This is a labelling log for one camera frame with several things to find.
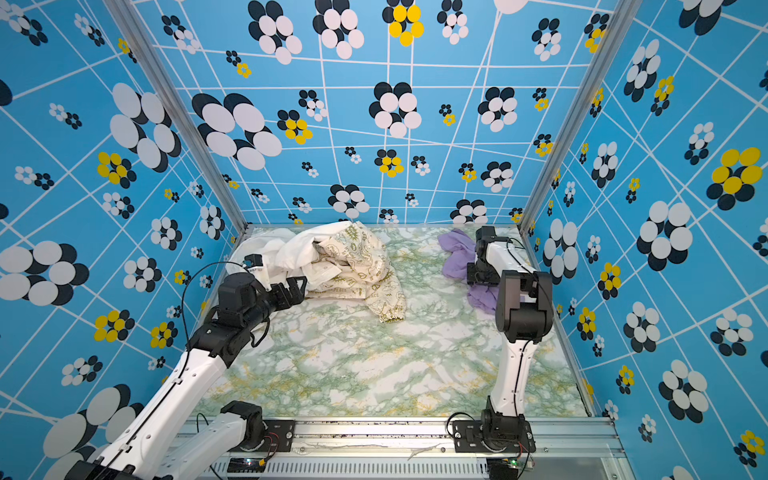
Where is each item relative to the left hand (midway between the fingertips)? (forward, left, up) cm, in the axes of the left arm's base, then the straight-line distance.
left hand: (294, 280), depth 78 cm
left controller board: (-38, +10, -25) cm, 46 cm away
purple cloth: (+26, -51, -19) cm, 60 cm away
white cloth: (+14, +9, -6) cm, 18 cm away
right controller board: (-38, -52, -23) cm, 69 cm away
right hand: (+13, -57, -20) cm, 62 cm away
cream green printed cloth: (+12, -17, -14) cm, 25 cm away
